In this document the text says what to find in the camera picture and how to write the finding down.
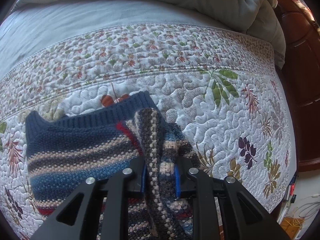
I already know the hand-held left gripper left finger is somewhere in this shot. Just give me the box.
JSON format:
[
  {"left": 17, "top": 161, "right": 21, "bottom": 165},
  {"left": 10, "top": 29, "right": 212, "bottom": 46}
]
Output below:
[{"left": 30, "top": 157, "right": 147, "bottom": 240}]

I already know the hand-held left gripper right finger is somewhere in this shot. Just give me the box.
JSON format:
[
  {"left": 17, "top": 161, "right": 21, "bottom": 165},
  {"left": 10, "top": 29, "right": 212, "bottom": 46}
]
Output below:
[{"left": 174, "top": 157, "right": 292, "bottom": 240}]

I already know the striped knit sweater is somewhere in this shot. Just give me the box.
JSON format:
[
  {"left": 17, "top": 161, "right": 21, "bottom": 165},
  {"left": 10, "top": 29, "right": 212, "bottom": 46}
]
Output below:
[{"left": 25, "top": 91, "right": 200, "bottom": 240}]

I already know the floral quilt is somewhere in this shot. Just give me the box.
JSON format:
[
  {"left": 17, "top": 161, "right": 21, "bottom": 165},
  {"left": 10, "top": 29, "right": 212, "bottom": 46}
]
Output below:
[{"left": 0, "top": 22, "right": 298, "bottom": 240}]

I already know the power strip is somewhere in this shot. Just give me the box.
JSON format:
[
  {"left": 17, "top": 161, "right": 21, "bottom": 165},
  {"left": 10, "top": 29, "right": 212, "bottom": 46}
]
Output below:
[{"left": 287, "top": 176, "right": 297, "bottom": 203}]

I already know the wooden headboard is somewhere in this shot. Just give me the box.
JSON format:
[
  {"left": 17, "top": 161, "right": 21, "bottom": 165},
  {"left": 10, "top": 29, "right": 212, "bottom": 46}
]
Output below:
[{"left": 262, "top": 0, "right": 320, "bottom": 173}]

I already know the light blue blanket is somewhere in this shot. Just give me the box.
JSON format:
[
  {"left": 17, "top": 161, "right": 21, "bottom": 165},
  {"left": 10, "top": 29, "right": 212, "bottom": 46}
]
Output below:
[{"left": 0, "top": 0, "right": 250, "bottom": 80}]

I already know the yellow cable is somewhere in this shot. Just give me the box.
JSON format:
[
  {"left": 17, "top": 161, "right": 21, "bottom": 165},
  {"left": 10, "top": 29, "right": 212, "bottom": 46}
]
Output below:
[{"left": 284, "top": 216, "right": 308, "bottom": 231}]

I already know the white cable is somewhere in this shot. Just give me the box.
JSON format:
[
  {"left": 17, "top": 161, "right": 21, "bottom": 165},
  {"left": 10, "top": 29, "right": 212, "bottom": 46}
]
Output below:
[{"left": 297, "top": 199, "right": 320, "bottom": 218}]

